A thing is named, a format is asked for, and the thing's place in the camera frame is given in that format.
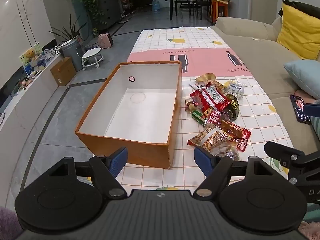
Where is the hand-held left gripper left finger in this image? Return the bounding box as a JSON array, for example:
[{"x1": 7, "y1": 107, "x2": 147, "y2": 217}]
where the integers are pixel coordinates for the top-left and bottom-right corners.
[{"x1": 47, "y1": 147, "x2": 128, "y2": 198}]

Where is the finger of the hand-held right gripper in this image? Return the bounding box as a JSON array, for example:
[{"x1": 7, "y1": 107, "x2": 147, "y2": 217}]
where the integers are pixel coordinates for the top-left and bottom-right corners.
[
  {"x1": 264, "y1": 141, "x2": 306, "y2": 184},
  {"x1": 304, "y1": 103, "x2": 320, "y2": 118}
]

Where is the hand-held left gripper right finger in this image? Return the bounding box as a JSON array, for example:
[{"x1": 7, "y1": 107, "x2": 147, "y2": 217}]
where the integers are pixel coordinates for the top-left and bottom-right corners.
[{"x1": 193, "y1": 146, "x2": 274, "y2": 197}]

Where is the orange and white peanut packet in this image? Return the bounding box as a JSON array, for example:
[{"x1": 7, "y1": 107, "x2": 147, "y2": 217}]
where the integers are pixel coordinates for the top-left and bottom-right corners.
[{"x1": 187, "y1": 123, "x2": 235, "y2": 153}]

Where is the clear candy wrapper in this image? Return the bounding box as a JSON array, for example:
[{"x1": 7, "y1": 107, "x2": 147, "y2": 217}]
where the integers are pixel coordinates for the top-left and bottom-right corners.
[{"x1": 215, "y1": 147, "x2": 239, "y2": 161}]

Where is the small red snack packet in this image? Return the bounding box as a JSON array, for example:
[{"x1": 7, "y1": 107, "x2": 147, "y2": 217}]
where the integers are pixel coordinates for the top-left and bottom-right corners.
[{"x1": 236, "y1": 129, "x2": 252, "y2": 153}]

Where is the brown dried tofu packet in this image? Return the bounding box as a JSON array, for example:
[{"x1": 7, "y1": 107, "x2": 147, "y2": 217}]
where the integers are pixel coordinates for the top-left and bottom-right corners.
[{"x1": 220, "y1": 120, "x2": 244, "y2": 140}]

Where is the green stick snack packet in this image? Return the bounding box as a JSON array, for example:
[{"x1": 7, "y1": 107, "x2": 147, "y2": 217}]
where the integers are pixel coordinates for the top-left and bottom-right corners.
[{"x1": 191, "y1": 110, "x2": 208, "y2": 125}]

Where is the red and white snack packet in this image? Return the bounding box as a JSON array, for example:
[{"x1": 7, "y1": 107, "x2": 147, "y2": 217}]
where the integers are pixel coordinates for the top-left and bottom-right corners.
[{"x1": 205, "y1": 110, "x2": 225, "y2": 125}]

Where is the small brown sausage packet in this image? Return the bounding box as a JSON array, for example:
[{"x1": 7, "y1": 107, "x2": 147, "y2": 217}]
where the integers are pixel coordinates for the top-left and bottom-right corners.
[{"x1": 184, "y1": 97, "x2": 200, "y2": 112}]

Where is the orange cardboard box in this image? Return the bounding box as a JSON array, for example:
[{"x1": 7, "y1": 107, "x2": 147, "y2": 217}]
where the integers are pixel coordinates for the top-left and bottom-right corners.
[{"x1": 74, "y1": 60, "x2": 182, "y2": 170}]

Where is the black and gold snack packet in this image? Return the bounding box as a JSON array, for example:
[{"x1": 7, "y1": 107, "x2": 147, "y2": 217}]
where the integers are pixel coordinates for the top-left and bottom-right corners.
[{"x1": 220, "y1": 95, "x2": 240, "y2": 122}]

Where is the red packet with white label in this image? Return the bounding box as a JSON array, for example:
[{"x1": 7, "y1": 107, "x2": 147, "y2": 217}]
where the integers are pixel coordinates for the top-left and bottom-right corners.
[{"x1": 190, "y1": 84, "x2": 232, "y2": 113}]

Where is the clear packet of white balls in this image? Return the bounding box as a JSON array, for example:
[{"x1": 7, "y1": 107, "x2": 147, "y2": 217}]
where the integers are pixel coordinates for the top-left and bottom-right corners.
[{"x1": 224, "y1": 80, "x2": 245, "y2": 99}]

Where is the gold packet of orange peanuts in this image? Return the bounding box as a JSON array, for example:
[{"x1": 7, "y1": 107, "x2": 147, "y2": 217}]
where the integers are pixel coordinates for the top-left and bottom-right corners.
[{"x1": 199, "y1": 73, "x2": 227, "y2": 93}]

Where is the black smartphone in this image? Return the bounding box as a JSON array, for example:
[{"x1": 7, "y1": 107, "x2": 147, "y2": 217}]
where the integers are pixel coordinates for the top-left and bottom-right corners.
[{"x1": 289, "y1": 94, "x2": 312, "y2": 125}]

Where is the teal striped cloth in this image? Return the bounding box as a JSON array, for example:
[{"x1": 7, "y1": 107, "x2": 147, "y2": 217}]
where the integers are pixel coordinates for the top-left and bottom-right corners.
[{"x1": 306, "y1": 203, "x2": 320, "y2": 223}]

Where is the light blue pillow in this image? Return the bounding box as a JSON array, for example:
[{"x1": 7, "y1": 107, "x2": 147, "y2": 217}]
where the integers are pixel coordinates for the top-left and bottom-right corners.
[{"x1": 284, "y1": 60, "x2": 320, "y2": 99}]

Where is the yellow pillow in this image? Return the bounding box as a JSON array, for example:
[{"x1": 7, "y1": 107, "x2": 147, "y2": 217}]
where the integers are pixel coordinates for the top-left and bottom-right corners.
[{"x1": 276, "y1": 2, "x2": 320, "y2": 60}]

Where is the beige sofa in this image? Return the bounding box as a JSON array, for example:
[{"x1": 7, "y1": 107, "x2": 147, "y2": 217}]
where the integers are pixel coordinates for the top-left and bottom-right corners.
[{"x1": 209, "y1": 16, "x2": 320, "y2": 160}]

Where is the dark olive cushion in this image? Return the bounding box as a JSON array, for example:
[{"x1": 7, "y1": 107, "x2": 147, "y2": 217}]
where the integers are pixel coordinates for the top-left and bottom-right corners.
[{"x1": 278, "y1": 0, "x2": 320, "y2": 20}]

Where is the brown cardboard box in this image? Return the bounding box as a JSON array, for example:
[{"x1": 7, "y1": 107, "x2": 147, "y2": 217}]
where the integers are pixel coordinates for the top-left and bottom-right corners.
[{"x1": 50, "y1": 57, "x2": 77, "y2": 87}]

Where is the white round wheeled stool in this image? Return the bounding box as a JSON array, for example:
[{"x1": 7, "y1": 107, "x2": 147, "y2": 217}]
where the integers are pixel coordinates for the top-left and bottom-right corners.
[{"x1": 81, "y1": 47, "x2": 105, "y2": 71}]

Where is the white television cabinet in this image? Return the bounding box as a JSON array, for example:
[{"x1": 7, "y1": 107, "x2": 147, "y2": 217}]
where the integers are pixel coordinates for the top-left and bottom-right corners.
[{"x1": 0, "y1": 54, "x2": 63, "y2": 132}]

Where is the grey plant pot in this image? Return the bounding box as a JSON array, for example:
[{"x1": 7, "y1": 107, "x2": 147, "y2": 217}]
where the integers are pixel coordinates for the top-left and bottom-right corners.
[{"x1": 60, "y1": 39, "x2": 85, "y2": 72}]

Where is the pink heater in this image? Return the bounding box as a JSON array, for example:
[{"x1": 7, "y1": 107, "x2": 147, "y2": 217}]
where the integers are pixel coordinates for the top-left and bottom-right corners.
[{"x1": 98, "y1": 34, "x2": 114, "y2": 49}]

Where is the pile of small toys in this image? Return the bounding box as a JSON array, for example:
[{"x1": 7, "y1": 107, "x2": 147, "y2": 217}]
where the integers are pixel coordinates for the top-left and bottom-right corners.
[{"x1": 24, "y1": 47, "x2": 62, "y2": 77}]

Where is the purple fuzzy cloth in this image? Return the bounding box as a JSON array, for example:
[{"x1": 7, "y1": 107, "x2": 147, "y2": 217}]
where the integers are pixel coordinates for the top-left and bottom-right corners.
[{"x1": 0, "y1": 206, "x2": 23, "y2": 240}]

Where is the printed checked tablecloth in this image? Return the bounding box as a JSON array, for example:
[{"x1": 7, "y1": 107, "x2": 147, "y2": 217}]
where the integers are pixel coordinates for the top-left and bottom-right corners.
[{"x1": 87, "y1": 27, "x2": 295, "y2": 192}]

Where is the black television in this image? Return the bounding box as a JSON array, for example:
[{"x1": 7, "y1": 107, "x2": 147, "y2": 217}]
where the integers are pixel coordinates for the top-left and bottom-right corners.
[{"x1": 0, "y1": 69, "x2": 27, "y2": 110}]

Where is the teddy bear picture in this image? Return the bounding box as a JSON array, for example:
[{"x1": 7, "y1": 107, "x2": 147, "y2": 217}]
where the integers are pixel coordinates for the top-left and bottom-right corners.
[{"x1": 19, "y1": 42, "x2": 42, "y2": 67}]

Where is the long-leaved potted plant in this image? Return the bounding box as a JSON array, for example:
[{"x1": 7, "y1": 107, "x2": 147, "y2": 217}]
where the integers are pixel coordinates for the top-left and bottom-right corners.
[{"x1": 49, "y1": 15, "x2": 87, "y2": 43}]

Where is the orange stool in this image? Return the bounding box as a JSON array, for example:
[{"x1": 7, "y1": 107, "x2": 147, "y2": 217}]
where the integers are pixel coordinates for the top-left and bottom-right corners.
[{"x1": 209, "y1": 0, "x2": 231, "y2": 23}]

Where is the dark grey cabinet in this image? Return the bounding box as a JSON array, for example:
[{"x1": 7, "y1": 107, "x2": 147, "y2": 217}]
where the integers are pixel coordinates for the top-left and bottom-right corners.
[{"x1": 96, "y1": 0, "x2": 123, "y2": 28}]

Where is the dark dining chair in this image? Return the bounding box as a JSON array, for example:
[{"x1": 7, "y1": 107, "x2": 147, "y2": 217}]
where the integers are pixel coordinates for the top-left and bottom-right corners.
[
  {"x1": 174, "y1": 0, "x2": 191, "y2": 16},
  {"x1": 190, "y1": 0, "x2": 212, "y2": 20}
]

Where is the shoe rack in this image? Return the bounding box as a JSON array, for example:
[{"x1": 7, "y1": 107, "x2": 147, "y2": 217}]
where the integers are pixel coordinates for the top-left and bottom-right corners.
[{"x1": 119, "y1": 0, "x2": 137, "y2": 18}]

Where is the white charging cable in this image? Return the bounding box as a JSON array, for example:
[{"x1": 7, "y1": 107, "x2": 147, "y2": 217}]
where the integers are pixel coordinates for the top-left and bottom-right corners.
[{"x1": 251, "y1": 22, "x2": 269, "y2": 41}]

